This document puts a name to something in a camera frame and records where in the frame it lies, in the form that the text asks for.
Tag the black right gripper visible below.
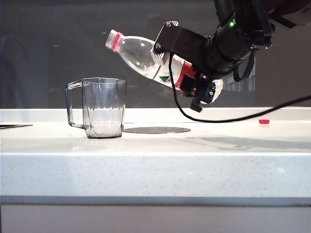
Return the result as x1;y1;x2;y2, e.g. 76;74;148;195
152;21;221;98

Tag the clear red-label water bottle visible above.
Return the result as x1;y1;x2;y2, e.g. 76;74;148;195
104;29;224;105

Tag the transparent grey plastic mug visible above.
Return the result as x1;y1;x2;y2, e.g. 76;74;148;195
65;77;127;139

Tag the black round flat disc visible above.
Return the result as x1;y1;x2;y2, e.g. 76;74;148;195
122;126;191;134

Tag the grey cabinet drawer front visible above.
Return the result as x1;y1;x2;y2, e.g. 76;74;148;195
0;204;311;233

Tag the black flat cooktop panel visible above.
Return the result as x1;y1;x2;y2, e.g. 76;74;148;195
0;124;34;130

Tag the black camera cable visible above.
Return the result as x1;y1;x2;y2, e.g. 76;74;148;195
168;53;311;123

